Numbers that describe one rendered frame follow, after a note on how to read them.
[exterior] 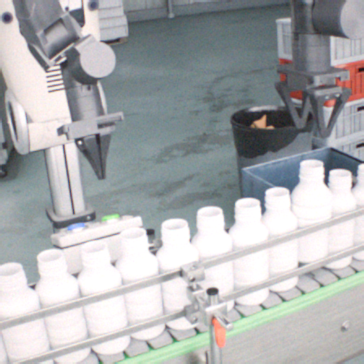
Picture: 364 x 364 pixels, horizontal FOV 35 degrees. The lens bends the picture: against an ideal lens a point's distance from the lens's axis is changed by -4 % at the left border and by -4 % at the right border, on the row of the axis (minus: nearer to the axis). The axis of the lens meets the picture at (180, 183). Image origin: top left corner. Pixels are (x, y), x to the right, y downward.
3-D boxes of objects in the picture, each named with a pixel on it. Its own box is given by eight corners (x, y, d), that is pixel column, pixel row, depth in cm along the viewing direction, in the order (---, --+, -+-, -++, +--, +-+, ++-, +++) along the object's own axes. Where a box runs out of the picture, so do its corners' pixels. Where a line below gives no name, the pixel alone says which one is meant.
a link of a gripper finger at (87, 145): (135, 171, 96) (122, 114, 96) (93, 182, 94) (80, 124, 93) (122, 174, 103) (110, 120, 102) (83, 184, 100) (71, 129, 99)
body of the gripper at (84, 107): (125, 122, 96) (115, 78, 96) (65, 136, 92) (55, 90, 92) (114, 127, 102) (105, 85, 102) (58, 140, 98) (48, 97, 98)
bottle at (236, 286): (240, 284, 98) (237, 192, 91) (275, 291, 95) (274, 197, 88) (224, 303, 93) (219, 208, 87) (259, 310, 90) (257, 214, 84)
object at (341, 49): (327, 67, 301) (327, 26, 293) (275, 58, 334) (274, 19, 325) (398, 52, 331) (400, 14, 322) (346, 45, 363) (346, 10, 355)
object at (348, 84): (328, 108, 310) (327, 67, 302) (278, 94, 343) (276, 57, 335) (397, 88, 339) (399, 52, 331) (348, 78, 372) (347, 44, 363)
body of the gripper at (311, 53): (308, 71, 91) (306, 25, 88) (351, 83, 82) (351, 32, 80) (274, 77, 88) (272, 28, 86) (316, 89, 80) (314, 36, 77)
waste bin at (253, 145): (262, 252, 309) (259, 134, 284) (220, 221, 347) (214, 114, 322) (330, 228, 326) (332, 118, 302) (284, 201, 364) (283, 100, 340)
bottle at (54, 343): (58, 372, 79) (36, 271, 73) (45, 349, 84) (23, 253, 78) (97, 357, 82) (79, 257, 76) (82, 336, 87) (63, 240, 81)
